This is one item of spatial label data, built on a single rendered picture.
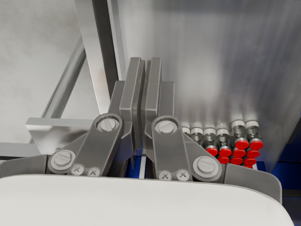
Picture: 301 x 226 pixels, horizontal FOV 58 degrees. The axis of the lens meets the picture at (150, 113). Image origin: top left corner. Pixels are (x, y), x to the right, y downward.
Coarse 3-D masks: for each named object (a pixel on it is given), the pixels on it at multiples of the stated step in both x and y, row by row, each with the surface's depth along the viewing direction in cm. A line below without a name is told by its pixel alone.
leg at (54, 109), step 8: (80, 40) 100; (80, 48) 96; (72, 56) 93; (80, 56) 94; (72, 64) 89; (80, 64) 92; (64, 72) 87; (72, 72) 87; (64, 80) 84; (72, 80) 85; (56, 88) 81; (64, 88) 81; (72, 88) 85; (56, 96) 78; (64, 96) 80; (48, 104) 76; (56, 104) 76; (64, 104) 79; (48, 112) 74; (56, 112) 75
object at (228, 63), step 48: (144, 0) 32; (192, 0) 32; (240, 0) 31; (288, 0) 31; (144, 48) 37; (192, 48) 36; (240, 48) 36; (288, 48) 35; (192, 96) 43; (240, 96) 42; (288, 96) 41
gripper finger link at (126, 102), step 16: (144, 64) 14; (128, 80) 12; (144, 80) 14; (112, 96) 13; (128, 96) 12; (112, 112) 12; (128, 112) 11; (128, 128) 11; (80, 144) 11; (128, 144) 12; (48, 160) 10; (64, 160) 10
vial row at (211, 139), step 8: (184, 128) 48; (208, 128) 48; (192, 136) 47; (200, 136) 46; (208, 136) 46; (216, 136) 47; (224, 136) 46; (232, 136) 46; (200, 144) 45; (208, 144) 45; (216, 144) 46; (224, 144) 45; (232, 144) 45; (216, 152) 45; (224, 152) 45; (232, 152) 45; (240, 152) 44; (248, 152) 44; (256, 152) 44
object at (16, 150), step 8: (0, 144) 62; (8, 144) 62; (16, 144) 62; (24, 144) 62; (32, 144) 62; (0, 152) 60; (8, 152) 60; (16, 152) 60; (24, 152) 60; (32, 152) 60; (0, 160) 59
